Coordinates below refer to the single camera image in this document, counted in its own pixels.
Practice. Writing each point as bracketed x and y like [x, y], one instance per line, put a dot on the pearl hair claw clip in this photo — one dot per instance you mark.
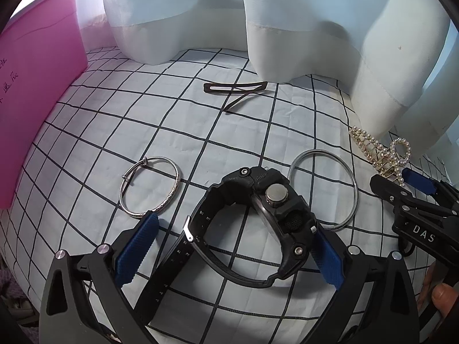
[387, 161]

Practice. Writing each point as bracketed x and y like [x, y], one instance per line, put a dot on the black digital wristwatch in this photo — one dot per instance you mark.
[277, 216]

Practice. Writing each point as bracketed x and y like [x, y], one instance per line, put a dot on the white curtain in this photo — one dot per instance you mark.
[391, 54]

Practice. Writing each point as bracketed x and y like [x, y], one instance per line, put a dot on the silver clasp bangle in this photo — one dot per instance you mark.
[152, 183]

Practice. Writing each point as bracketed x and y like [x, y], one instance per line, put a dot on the brown metal hair clip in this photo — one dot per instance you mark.
[240, 89]

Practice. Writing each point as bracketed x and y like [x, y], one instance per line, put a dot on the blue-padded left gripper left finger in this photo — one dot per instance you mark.
[132, 245]

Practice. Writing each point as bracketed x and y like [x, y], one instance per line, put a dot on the plain silver bangle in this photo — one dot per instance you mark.
[333, 190]

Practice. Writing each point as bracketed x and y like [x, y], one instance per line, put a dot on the person's right hand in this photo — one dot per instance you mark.
[442, 295]

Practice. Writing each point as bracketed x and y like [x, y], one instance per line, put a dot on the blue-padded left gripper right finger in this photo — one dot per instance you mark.
[328, 253]

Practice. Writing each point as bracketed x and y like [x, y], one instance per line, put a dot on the checkered white bed sheet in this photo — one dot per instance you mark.
[118, 109]

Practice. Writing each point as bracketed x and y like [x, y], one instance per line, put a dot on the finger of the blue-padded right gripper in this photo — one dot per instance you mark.
[419, 182]
[389, 191]

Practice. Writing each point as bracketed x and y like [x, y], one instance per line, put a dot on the pink plastic storage bin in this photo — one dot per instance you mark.
[42, 53]

